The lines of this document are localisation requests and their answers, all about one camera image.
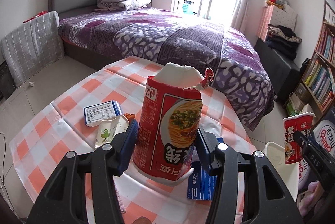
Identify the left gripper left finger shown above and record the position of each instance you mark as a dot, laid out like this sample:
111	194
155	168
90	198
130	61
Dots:
62	198

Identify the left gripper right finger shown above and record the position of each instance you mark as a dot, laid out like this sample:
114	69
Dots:
266	197

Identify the blue toothpaste box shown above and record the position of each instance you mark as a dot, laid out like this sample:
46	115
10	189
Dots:
202	181

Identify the small blue white carton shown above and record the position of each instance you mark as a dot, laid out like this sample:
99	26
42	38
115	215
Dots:
94	114

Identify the red instant noodle cup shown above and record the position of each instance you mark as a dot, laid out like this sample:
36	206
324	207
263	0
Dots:
169	122

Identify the orange peel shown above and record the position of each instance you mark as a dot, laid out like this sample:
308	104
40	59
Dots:
130	117

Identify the white plastic trash bin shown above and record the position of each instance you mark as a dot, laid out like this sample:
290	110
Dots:
289	173

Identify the blue white carton box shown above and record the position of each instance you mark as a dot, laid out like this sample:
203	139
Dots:
323	134

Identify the wooden bookshelf with books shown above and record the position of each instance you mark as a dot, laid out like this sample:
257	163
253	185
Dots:
316	86

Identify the white green printed wrapper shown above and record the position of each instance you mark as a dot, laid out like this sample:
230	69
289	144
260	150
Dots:
109	128

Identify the orange checkered tablecloth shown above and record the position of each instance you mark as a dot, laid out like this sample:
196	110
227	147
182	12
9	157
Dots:
71	122

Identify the dark storage bench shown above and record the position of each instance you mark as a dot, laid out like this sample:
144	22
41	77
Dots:
283	73

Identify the pile of dark clothes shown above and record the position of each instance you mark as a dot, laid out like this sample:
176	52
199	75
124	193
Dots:
284	40

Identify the pink checkered storage box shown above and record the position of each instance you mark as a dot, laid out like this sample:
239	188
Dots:
272	15

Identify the bed with purple blanket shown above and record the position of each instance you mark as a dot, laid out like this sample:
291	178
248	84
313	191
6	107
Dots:
164	37

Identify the blue basket on balcony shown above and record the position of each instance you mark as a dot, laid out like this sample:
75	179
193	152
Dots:
188	7

